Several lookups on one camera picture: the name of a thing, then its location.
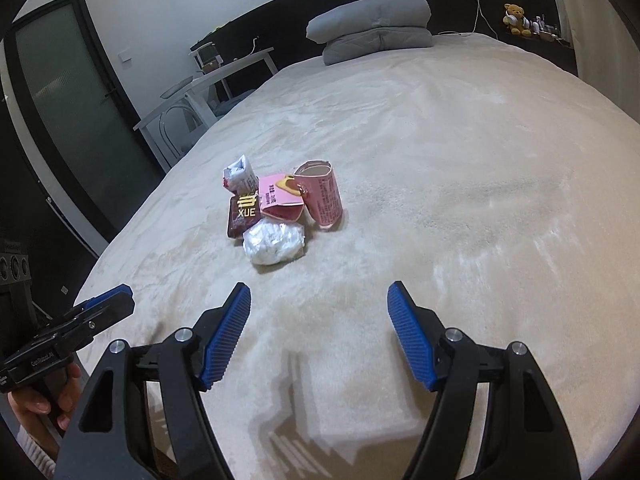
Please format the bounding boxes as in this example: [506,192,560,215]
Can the person's left forearm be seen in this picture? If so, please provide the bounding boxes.
[15,425,61,480]

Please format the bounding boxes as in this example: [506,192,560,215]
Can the person's left hand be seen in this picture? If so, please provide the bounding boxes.
[7,366,82,453]

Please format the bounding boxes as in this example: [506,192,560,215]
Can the cream curtain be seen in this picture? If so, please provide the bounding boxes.
[555,0,640,126]

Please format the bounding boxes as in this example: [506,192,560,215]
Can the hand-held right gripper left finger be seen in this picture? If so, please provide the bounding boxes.
[52,282,252,480]

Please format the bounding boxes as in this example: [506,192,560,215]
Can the white plastic bag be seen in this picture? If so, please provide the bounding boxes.
[242,220,306,267]

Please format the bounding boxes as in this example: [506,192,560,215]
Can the black headboard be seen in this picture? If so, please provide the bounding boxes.
[190,0,578,78]

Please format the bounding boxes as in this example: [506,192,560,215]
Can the white carton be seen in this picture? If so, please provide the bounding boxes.
[221,154,260,196]

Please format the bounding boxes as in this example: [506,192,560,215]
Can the white desk cable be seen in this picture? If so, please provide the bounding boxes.
[232,36,261,61]

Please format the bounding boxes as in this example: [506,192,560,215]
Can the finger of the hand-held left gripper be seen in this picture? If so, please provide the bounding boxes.
[52,284,133,328]
[35,296,136,356]

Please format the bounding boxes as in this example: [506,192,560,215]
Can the dark red packet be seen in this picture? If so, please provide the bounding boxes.
[228,192,263,239]

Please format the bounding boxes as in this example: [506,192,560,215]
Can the cluster of small bottles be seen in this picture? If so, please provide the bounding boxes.
[531,15,571,46]

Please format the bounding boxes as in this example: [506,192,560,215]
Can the bed with cream blanket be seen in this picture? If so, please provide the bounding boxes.
[75,32,640,480]

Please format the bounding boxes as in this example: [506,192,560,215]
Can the dark grey folded quilt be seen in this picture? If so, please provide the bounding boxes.
[322,27,433,66]

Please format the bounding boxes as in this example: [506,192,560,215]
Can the frosted glass door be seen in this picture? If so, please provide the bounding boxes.
[2,0,166,261]

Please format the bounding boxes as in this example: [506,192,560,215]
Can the white desktop appliance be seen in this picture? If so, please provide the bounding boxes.
[194,41,223,72]

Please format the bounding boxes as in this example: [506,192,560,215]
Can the pink cylindrical carton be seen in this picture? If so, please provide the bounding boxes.
[293,160,343,232]

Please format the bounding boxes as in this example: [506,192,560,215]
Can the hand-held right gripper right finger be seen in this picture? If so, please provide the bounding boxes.
[387,281,583,480]

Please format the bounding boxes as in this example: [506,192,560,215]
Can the white wire chair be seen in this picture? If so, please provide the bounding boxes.
[159,97,216,156]

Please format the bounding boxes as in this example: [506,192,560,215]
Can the grey stacked pillows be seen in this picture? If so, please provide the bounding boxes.
[306,0,432,43]

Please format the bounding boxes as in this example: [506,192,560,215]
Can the black wardrobe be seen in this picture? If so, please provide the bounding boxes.
[0,95,101,321]

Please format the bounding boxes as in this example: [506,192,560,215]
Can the brown teddy bear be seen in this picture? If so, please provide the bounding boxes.
[502,3,533,38]

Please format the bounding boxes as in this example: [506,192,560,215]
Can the pink box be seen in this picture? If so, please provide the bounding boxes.
[257,172,306,223]

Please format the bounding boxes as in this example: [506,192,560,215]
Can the grey seat cushion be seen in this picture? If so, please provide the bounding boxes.
[212,89,258,116]

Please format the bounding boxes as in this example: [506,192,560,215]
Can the grey tray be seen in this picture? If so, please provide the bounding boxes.
[161,77,196,98]

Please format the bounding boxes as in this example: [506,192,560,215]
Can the white desk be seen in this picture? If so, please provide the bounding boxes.
[132,46,278,168]

